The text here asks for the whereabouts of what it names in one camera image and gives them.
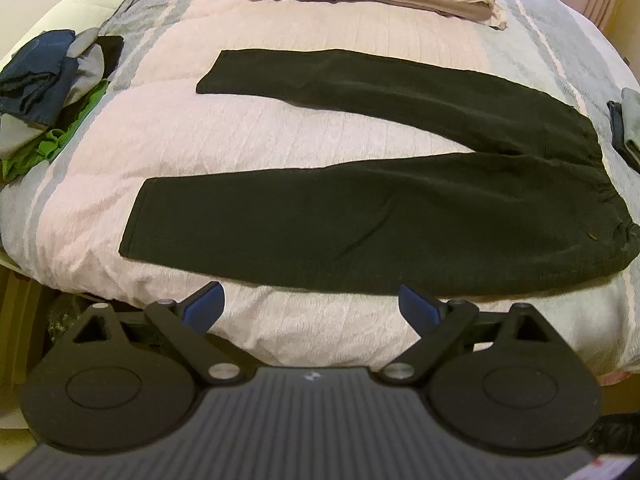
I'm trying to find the folded grey shirt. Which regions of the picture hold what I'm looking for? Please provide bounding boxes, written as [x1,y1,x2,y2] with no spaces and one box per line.
[622,88,640,159]

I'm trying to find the folded dark garment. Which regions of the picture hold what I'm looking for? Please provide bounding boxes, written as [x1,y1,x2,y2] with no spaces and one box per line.
[606,101,639,172]

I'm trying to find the navy blue garment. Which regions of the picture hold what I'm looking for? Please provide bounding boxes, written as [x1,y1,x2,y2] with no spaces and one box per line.
[1,29,78,127]

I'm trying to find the black pants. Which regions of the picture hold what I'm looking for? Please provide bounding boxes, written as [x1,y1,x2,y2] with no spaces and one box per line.
[119,49,639,297]

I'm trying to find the grey garment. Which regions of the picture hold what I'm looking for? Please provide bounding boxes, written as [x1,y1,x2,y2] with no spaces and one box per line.
[1,28,105,158]

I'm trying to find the bright green garment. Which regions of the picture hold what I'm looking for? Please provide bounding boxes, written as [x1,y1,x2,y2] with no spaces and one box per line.
[1,79,110,183]

